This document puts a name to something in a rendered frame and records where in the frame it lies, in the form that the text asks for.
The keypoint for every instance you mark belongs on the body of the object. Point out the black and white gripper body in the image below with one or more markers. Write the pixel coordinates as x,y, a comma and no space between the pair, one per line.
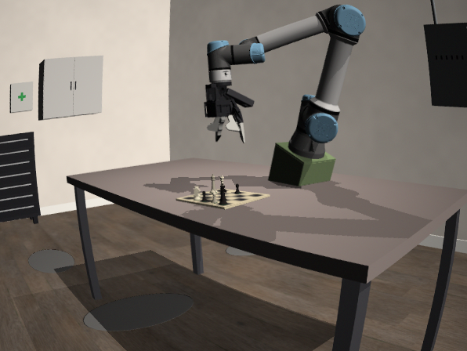
223,106

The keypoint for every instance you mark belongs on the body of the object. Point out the chessboard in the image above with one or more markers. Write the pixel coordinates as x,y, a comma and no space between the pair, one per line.
232,199

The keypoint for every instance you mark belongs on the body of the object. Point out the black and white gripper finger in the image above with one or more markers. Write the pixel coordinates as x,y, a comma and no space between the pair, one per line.
236,122
217,127

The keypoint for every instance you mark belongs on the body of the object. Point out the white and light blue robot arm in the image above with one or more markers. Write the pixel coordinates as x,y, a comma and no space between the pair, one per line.
321,127

